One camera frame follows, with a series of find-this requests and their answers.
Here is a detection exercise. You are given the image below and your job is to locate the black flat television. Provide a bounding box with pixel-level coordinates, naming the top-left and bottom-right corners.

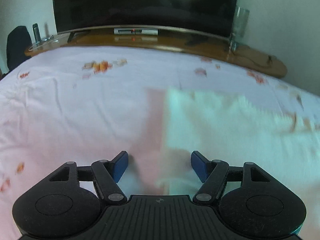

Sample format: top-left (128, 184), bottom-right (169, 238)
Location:
top-left (53, 0), bottom-right (237, 37)

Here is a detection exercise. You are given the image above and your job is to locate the black cable on shelf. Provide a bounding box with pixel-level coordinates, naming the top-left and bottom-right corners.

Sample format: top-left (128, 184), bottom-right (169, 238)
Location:
top-left (232, 47), bottom-right (278, 68)

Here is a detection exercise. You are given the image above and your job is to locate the wooden tv shelf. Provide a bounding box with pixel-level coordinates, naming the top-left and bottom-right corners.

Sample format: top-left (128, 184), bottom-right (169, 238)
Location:
top-left (24, 29), bottom-right (287, 79)

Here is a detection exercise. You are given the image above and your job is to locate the pink floral bed sheet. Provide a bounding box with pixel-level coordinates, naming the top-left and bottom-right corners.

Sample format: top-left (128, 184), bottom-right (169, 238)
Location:
top-left (1, 47), bottom-right (319, 239)

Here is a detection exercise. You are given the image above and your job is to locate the silver set-top box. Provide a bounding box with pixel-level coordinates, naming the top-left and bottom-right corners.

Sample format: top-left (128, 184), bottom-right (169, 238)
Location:
top-left (113, 28), bottom-right (158, 36)

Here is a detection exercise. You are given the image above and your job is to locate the white knitted sweater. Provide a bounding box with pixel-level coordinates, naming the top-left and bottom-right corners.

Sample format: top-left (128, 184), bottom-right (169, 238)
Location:
top-left (161, 89), bottom-right (319, 228)

